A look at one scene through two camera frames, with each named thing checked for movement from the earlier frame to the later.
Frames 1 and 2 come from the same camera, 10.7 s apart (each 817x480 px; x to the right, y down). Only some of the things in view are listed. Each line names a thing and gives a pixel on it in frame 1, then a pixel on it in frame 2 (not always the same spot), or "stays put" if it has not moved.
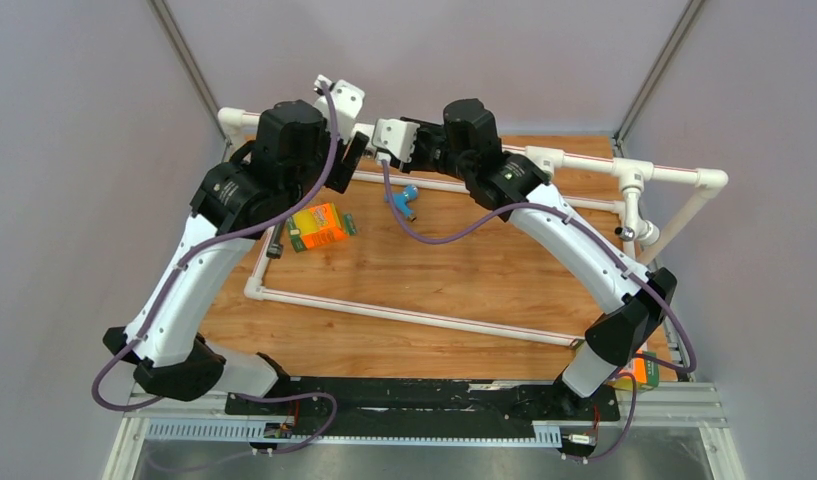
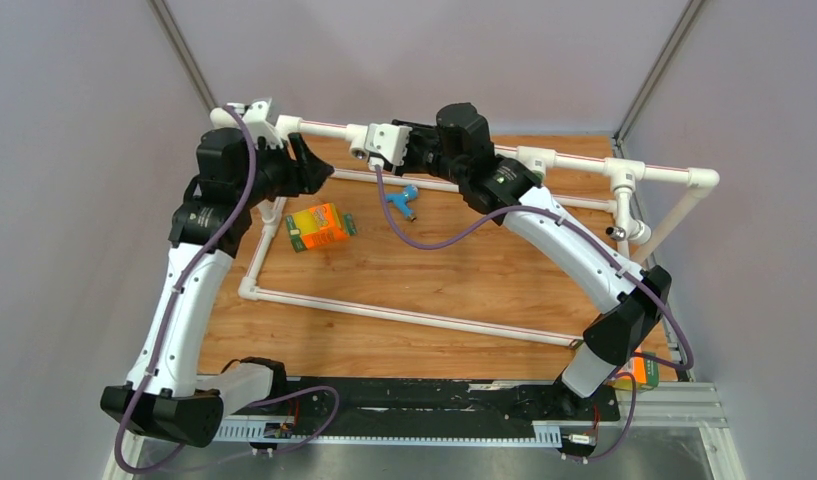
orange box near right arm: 646,372 stays put
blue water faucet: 401,199 stays put
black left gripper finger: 345,161 to 278,174
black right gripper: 411,166 stays put
